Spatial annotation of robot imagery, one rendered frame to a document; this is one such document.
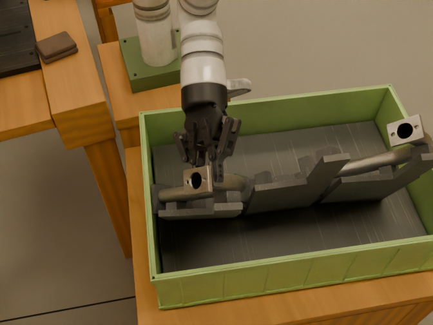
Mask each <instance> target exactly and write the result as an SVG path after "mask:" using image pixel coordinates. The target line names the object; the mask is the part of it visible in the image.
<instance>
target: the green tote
mask: <svg viewBox="0 0 433 325"><path fill-rule="evenodd" d="M227 104H228V106H227V109H226V113H227V116H228V117H234V118H237V119H240V120H241V122H242V124H241V126H240V131H239V133H238V137H240V136H246V135H256V134H262V133H273V132H283V131H289V130H299V129H306V128H316V127H322V126H332V125H338V124H349V123H359V122H365V121H374V122H375V123H376V126H377V128H378V130H379V132H380V134H381V136H382V139H383V141H384V143H385V145H386V147H387V149H388V151H391V150H397V149H400V148H402V147H405V146H407V145H409V143H407V144H403V145H400V146H396V147H393V148H392V147H390V142H389V136H388V132H387V126H386V124H389V123H393V122H396V121H399V120H402V119H405V118H408V117H409V116H408V115H407V113H406V111H405V109H404V107H403V105H402V103H401V101H400V99H399V97H398V96H397V94H396V92H395V90H394V89H393V87H392V85H391V84H383V85H376V86H365V87H359V88H348V89H341V90H330V91H324V92H313V93H306V94H295V95H284V96H278V97H266V98H260V99H249V100H243V101H231V102H227ZM185 120H186V115H185V113H184V111H183V110H182V107H179V108H168V109H161V110H150V111H144V112H139V126H140V144H141V154H142V172H143V181H144V200H145V209H146V227H147V236H148V255H149V272H150V281H151V284H154V285H155V288H156V291H157V295H158V304H159V309H160V310H168V309H172V308H181V307H185V306H194V305H198V304H207V303H211V302H219V301H224V300H232V299H241V298H245V297H254V296H258V295H267V294H271V293H280V292H284V291H292V290H300V289H305V288H313V287H318V286H326V285H331V284H339V283H344V282H352V281H360V280H365V279H373V278H378V277H386V276H391V275H399V274H404V273H412V272H417V271H425V270H433V168H432V169H430V170H429V171H427V172H425V173H424V174H422V175H420V176H419V178H418V179H416V180H415V181H413V182H411V183H410V184H408V185H406V186H405V187H406V189H407V191H408V193H409V195H410V198H411V200H412V202H413V204H414V206H415V208H416V211H417V213H418V215H419V217H420V219H421V221H422V223H423V225H424V227H425V229H426V231H427V234H428V235H426V236H421V237H413V238H408V239H400V240H395V241H386V242H377V243H372V244H364V245H359V246H350V247H345V248H336V249H331V250H323V251H314V252H309V253H301V254H296V255H287V256H282V257H273V258H268V259H260V260H255V261H246V262H238V263H232V264H224V265H219V266H211V267H206V268H197V269H192V270H184V271H175V272H170V273H163V265H162V251H161V243H160V229H159V217H158V214H156V213H153V212H152V205H151V184H155V171H154V164H153V149H152V147H153V146H164V145H170V144H176V143H175V140H174V138H173V133H174V132H180V131H181V130H182V129H183V128H184V122H185Z"/></svg>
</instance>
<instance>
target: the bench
mask: <svg viewBox="0 0 433 325"><path fill-rule="evenodd" d="M52 128H56V125H55V123H54V120H53V118H52V115H51V112H50V106H49V102H48V96H47V93H46V87H45V83H44V77H43V71H42V69H40V70H34V71H31V72H26V73H23V74H17V75H12V76H9V77H4V78H0V142H2V141H7V140H9V139H14V138H17V137H22V136H25V135H29V134H32V133H37V132H41V131H44V130H49V129H52ZM83 148H84V151H85V153H86V156H87V158H88V161H89V163H90V166H91V169H92V172H93V174H94V177H95V180H96V182H97V185H98V187H99V190H100V192H101V195H102V198H103V201H104V203H105V206H106V209H107V211H108V214H109V216H110V219H111V222H112V225H113V227H114V230H115V233H116V235H117V238H118V240H119V243H120V246H121V248H122V251H123V254H124V256H125V259H128V258H131V257H133V255H132V246H131V230H130V213H129V204H128V187H127V180H126V176H125V173H124V169H123V166H122V162H121V159H120V155H119V151H118V148H117V144H116V141H115V138H112V139H108V140H105V141H101V142H98V143H93V144H89V145H86V146H83Z"/></svg>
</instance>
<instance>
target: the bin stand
mask: <svg viewBox="0 0 433 325"><path fill-rule="evenodd" d="M131 2H132V0H91V3H92V6H93V11H94V14H95V18H96V22H97V26H98V29H99V34H100V37H101V42H102V44H104V43H110V42H115V41H118V40H119V36H118V32H117V27H116V23H115V17H114V14H113V11H112V9H111V8H110V7H111V6H117V5H122V4H126V3H131Z"/></svg>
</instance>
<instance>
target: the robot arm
mask: <svg viewBox="0 0 433 325"><path fill-rule="evenodd" d="M218 1H219V0H177V13H178V22H179V27H180V32H181V38H180V47H181V68H180V90H181V107H182V110H183V111H184V113H185V115H186V120H185V122H184V128H183V129H182V130H181V131H180V132H174V133H173V138H174V140H175V143H176V145H177V148H178V151H179V154H180V156H181V159H182V161H183V162H184V163H189V164H191V165H192V168H198V167H201V166H204V165H205V163H206V152H208V157H209V160H210V161H211V162H209V166H211V176H212V187H221V186H222V185H223V181H224V169H223V162H224V160H225V158H226V157H228V156H232V155H233V152H234V149H235V144H236V140H237V137H238V133H239V131H240V126H241V124H242V122H241V120H240V119H237V118H234V117H228V116H227V113H226V109H227V106H228V104H227V100H228V99H230V98H233V97H236V96H239V95H243V94H246V93H248V92H250V91H251V82H250V80H249V79H245V78H243V79H226V68H225V64H224V49H223V39H222V32H221V29H220V27H219V26H218V25H217V4H218ZM132 3H133V9H134V13H135V20H136V24H137V31H138V35H139V42H140V49H141V54H142V59H143V61H144V62H145V63H146V64H147V65H149V66H154V67H160V66H166V65H168V64H170V63H172V62H173V61H174V60H175V59H178V53H177V42H176V35H175V28H174V27H173V25H172V21H171V9H170V3H169V0H132ZM227 142H228V144H227ZM197 144H201V146H198V145H197ZM226 145H227V148H226ZM215 149H216V151H215ZM197 152H199V155H198V157H197Z"/></svg>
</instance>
